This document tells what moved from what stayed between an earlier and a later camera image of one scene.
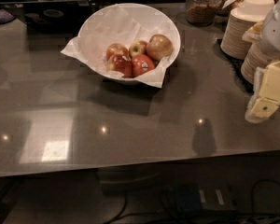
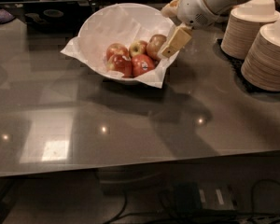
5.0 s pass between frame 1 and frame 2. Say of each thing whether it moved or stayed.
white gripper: moved
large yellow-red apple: stayed
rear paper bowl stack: stayed
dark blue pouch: stayed
